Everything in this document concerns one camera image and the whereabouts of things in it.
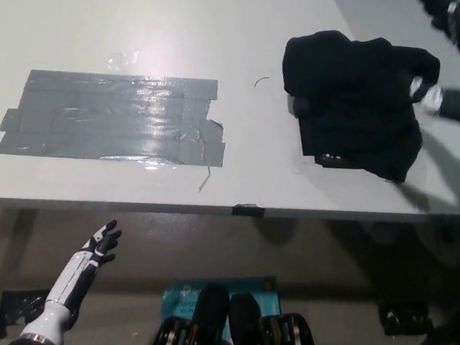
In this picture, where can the robot right hand white black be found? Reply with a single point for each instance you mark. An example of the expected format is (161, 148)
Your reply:
(456, 19)

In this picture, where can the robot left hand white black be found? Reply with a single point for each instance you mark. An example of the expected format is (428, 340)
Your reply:
(82, 272)

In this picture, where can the black t-shirt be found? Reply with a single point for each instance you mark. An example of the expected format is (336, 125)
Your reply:
(343, 93)

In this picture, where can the robot left leg black block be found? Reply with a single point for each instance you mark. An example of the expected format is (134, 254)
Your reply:
(212, 311)

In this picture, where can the robot leg black block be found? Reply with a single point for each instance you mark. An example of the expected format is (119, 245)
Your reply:
(244, 322)
(212, 311)

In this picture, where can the robot right leg black block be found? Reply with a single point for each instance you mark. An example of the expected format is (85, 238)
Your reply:
(244, 322)

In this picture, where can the black floor tape patch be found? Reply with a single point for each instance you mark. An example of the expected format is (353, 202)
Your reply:
(403, 319)
(21, 307)

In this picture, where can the teal cardboard box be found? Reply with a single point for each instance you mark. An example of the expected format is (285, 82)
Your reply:
(183, 300)

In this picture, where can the small black tape strip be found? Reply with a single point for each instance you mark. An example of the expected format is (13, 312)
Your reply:
(248, 211)

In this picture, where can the black tape square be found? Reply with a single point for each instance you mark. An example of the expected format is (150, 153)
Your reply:
(312, 143)

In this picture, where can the clear glossy tape piece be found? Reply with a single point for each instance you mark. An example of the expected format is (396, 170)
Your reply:
(122, 59)

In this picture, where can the grey duct tape patch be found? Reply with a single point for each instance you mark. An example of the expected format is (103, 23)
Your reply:
(108, 124)

